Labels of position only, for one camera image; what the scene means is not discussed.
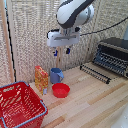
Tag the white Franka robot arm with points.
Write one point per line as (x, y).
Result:
(74, 12)

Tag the red bowl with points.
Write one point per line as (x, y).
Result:
(61, 90)

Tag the blue mug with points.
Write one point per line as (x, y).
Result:
(56, 75)

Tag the small grey blue object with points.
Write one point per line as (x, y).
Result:
(45, 91)

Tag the red plastic shopping basket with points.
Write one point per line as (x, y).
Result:
(20, 106)

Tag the black toaster oven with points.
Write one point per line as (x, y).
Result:
(112, 55)

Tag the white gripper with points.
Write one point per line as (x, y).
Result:
(63, 38)

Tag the wooden post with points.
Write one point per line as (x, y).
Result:
(6, 40)

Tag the orange yellow carton box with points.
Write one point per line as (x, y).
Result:
(41, 79)

